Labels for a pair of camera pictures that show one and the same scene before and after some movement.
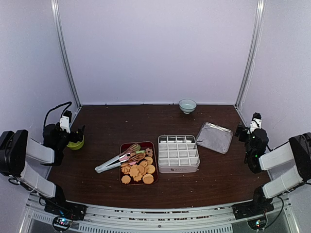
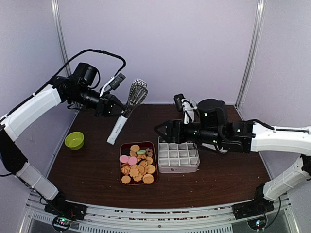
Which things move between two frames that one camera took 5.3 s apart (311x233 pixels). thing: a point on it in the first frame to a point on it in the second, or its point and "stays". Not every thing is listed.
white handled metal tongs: [117, 161] to [138, 90]
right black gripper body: [243, 129] to [182, 138]
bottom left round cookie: [126, 179] stays
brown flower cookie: [149, 152] stays
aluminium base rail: [278, 214] stays
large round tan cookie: [148, 178] stays
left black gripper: [80, 134] to [105, 106]
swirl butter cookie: [126, 169] stays
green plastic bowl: [76, 146] stays
